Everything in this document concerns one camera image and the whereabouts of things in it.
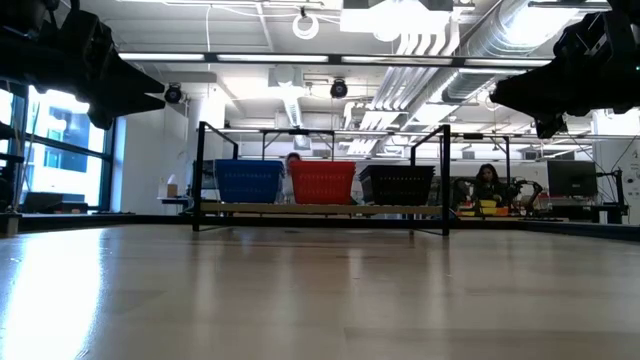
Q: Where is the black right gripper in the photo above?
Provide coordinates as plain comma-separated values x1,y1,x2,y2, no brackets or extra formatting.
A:
490,13,609,140

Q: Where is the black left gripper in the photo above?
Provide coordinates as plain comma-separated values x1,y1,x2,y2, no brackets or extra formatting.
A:
54,9,167,130

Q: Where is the red slotted plastic basket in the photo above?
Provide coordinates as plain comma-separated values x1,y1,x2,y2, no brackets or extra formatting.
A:
291,167,356,205
289,160,357,170

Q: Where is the black metal wooden shelf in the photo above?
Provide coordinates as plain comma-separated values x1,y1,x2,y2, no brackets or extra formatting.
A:
192,121,454,238

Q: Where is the black computer monitor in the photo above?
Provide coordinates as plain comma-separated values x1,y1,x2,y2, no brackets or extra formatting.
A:
546,159,599,205

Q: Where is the black overhead light bar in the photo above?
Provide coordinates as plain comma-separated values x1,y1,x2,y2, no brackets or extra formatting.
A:
117,49,554,70

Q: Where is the large window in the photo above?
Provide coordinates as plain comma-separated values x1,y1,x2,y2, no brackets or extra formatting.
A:
0,84,115,212

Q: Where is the person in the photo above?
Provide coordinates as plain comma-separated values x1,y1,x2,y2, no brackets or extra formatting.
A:
469,163,509,206
282,152,303,205

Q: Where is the black background stand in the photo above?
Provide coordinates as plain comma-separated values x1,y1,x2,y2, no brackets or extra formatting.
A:
597,168,629,225

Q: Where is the white ceiling pipe bundle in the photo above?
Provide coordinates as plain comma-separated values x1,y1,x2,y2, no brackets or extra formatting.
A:
344,29,464,156

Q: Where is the black case by window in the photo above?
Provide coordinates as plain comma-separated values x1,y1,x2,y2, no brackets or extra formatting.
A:
20,191,90,215

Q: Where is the silver ventilation duct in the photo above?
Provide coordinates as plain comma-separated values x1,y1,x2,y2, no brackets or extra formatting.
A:
439,0,581,104

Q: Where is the black table edge rail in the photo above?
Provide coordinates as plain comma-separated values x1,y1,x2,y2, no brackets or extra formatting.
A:
17,212,640,242

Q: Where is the white coiled ceiling cable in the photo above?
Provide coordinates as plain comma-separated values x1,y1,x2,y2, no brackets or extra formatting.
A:
291,12,321,41

